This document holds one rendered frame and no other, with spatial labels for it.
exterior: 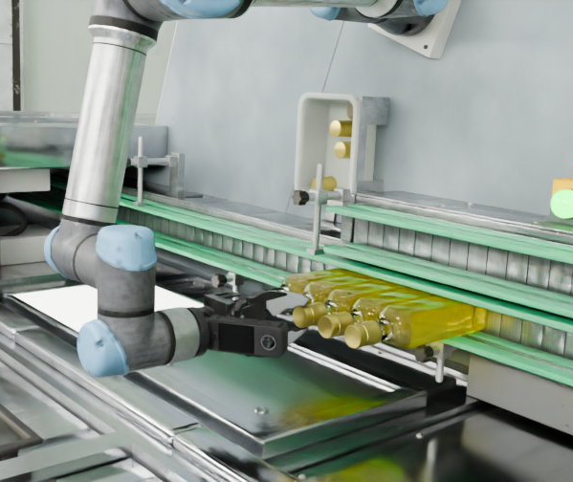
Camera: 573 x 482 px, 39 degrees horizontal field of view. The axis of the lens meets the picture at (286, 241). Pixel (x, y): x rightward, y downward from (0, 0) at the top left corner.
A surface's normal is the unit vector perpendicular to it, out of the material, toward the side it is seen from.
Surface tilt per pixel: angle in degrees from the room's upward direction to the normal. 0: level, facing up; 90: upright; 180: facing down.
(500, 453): 89
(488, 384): 0
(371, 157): 90
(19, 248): 90
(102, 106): 52
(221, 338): 32
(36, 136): 90
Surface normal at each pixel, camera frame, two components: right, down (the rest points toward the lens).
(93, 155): -0.06, 0.03
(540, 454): 0.04, -0.98
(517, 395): -0.76, 0.08
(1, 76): 0.65, 0.18
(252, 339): -0.31, 0.21
